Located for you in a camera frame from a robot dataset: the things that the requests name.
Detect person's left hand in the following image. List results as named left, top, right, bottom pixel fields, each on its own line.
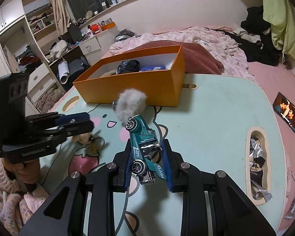
left=1, top=158, right=40, bottom=184

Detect small foil packet on bed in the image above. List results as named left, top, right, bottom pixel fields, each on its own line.
left=284, top=197, right=295, bottom=220

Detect pink floral blanket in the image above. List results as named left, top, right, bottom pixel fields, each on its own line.
left=105, top=26, right=258, bottom=84

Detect white drawer cabinet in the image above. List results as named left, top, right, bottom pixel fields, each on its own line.
left=79, top=26, right=119, bottom=65

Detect white rolled paper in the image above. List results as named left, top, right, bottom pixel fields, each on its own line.
left=58, top=60, right=70, bottom=84

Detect teal toy race car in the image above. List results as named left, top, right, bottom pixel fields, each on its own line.
left=125, top=114, right=167, bottom=185

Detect light green hanging cloth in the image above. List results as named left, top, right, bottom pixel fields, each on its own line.
left=263, top=0, right=295, bottom=59

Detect orange tray on cabinet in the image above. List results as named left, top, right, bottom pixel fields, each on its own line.
left=101, top=22, right=115, bottom=31

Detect black clothes pile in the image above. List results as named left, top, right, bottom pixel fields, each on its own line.
left=223, top=6, right=280, bottom=66

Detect beige figurine toy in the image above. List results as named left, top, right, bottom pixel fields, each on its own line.
left=71, top=132, right=102, bottom=153

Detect blue box inside orange box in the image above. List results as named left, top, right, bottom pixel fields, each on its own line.
left=139, top=65, right=166, bottom=72

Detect black lace scrunchie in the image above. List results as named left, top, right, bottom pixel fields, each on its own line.
left=116, top=60, right=140, bottom=75

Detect smartphone with lit screen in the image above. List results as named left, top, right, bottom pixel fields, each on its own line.
left=272, top=92, right=295, bottom=133

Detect orange cardboard storage box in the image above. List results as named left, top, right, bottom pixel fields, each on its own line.
left=73, top=45, right=185, bottom=107

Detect beige fluffy pompom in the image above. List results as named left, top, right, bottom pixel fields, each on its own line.
left=112, top=88, right=147, bottom=124

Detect silver foil wrappers in slot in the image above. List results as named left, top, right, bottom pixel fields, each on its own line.
left=249, top=136, right=272, bottom=202

